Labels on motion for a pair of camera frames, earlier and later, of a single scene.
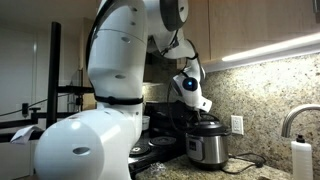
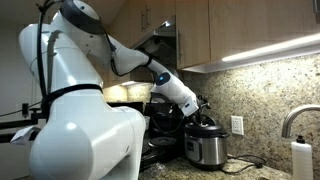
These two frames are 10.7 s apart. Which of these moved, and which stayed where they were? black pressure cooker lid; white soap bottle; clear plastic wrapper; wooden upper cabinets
Moved: black pressure cooker lid
Stayed: clear plastic wrapper; white soap bottle; wooden upper cabinets
